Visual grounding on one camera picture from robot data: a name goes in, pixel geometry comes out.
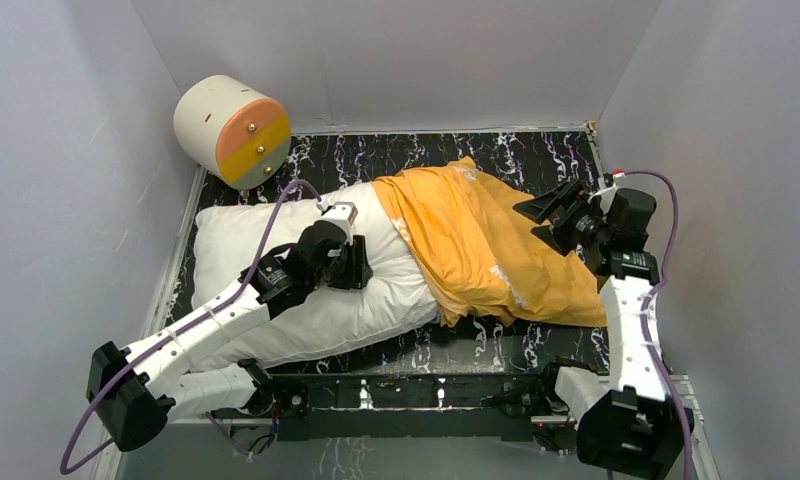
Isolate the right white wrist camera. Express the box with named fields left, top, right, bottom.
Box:
left=589, top=169, right=626, bottom=211

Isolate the white cylinder drawer unit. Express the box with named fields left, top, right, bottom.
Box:
left=173, top=75, right=292, bottom=190

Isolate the white pillow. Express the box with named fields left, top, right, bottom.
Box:
left=192, top=182, right=439, bottom=372

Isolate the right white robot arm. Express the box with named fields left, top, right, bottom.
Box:
left=480, top=178, right=695, bottom=479

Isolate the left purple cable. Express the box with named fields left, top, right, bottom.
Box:
left=59, top=178, right=325, bottom=477

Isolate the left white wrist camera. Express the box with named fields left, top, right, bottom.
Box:
left=319, top=201, right=358, bottom=235

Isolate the blue and yellow pillowcase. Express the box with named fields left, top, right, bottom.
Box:
left=371, top=157, right=607, bottom=328

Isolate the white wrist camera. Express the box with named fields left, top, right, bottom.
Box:
left=589, top=169, right=626, bottom=211
left=319, top=201, right=358, bottom=235

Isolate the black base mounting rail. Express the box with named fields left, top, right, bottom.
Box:
left=272, top=373, right=568, bottom=442

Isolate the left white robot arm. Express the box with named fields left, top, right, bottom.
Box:
left=87, top=211, right=372, bottom=452

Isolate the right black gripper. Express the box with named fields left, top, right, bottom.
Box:
left=512, top=177, right=611, bottom=257

